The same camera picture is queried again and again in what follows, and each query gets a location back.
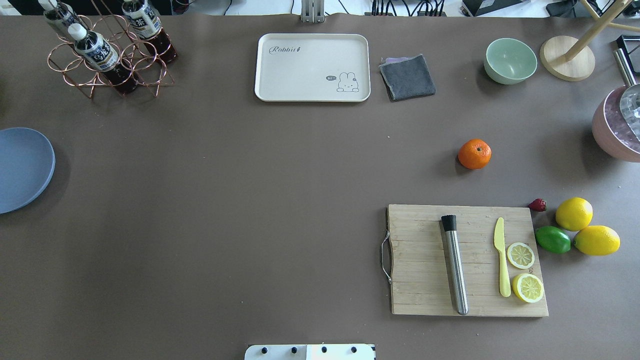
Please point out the orange mandarin fruit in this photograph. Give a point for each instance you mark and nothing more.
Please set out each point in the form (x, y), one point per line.
(474, 154)

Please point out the blue round plate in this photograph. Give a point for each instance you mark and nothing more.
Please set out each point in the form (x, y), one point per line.
(27, 164)

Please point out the cream rabbit tray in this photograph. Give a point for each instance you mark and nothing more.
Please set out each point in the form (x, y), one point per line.
(312, 67)

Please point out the grey folded cloth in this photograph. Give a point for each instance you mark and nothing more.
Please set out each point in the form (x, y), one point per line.
(407, 77)

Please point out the steel muddler black tip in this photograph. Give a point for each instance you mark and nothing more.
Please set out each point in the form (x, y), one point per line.
(449, 223)

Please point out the wooden cutting board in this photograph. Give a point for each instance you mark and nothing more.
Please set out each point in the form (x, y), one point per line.
(420, 276)

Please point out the lemon half upper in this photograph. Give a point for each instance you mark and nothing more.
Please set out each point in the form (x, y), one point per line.
(520, 255)

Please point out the lemon half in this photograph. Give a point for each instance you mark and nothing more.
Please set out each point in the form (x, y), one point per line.
(520, 255)
(528, 288)

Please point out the yellow plastic knife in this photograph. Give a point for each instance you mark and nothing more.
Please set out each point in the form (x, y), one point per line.
(500, 246)

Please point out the red strawberry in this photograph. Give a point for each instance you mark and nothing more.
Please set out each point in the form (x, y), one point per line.
(538, 205)

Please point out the mint green bowl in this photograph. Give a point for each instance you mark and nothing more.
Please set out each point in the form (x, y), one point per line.
(509, 61)

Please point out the lemon half lower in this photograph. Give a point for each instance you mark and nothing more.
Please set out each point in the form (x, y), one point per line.
(528, 288)

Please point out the tea bottle right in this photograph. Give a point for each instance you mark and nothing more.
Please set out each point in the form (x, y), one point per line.
(146, 24)

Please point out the tea bottle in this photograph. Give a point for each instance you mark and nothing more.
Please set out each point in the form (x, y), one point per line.
(60, 16)
(101, 56)
(146, 24)

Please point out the green lime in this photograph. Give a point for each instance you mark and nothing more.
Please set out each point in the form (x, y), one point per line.
(553, 239)

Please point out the yellow lemon upper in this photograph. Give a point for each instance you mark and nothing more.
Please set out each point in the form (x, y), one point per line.
(574, 214)

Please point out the yellow lemon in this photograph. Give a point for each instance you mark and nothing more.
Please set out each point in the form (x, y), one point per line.
(597, 240)
(574, 214)

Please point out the tea bottle middle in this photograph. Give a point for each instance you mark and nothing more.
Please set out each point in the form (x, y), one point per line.
(101, 56)

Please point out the wooden cup tree stand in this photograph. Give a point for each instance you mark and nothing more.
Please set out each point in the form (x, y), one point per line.
(570, 59)

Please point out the yellow lemon lower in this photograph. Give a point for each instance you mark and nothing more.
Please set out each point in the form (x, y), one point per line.
(597, 240)

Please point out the pink bowl with ice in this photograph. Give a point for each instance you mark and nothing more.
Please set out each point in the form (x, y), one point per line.
(611, 131)

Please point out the tea bottle left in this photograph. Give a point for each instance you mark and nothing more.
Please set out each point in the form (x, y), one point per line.
(60, 16)

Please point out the steel ice scoop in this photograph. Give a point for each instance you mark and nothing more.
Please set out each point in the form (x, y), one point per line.
(629, 103)

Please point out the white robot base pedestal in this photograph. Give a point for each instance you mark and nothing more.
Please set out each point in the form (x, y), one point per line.
(322, 351)

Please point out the copper wire bottle rack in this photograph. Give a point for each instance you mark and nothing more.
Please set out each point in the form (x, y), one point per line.
(123, 52)

